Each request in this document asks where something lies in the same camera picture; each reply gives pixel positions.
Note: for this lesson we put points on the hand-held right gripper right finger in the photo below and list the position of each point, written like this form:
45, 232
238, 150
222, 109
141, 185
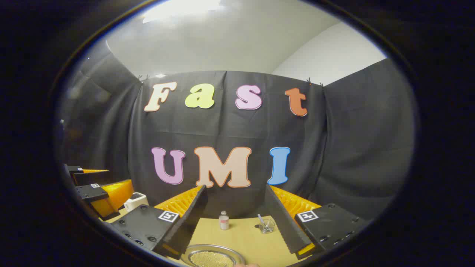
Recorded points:
284, 226

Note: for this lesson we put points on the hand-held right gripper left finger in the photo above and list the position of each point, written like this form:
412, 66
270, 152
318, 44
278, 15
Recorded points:
187, 226

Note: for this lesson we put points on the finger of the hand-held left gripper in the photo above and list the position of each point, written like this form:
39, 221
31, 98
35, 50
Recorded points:
91, 193
96, 178

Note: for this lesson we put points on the stainless steel pot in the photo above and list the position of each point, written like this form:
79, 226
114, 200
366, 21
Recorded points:
193, 252

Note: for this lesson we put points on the clear glass holder cup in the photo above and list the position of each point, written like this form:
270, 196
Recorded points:
267, 226

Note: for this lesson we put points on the small pink label bottle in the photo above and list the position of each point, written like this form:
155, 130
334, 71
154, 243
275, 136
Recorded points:
223, 221

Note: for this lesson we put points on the pile of yellow soybeans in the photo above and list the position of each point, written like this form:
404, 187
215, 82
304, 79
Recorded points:
211, 259

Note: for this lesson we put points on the white toaster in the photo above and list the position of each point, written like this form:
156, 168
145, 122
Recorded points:
135, 202

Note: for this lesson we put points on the black backdrop cloth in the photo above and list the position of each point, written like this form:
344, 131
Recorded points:
230, 126

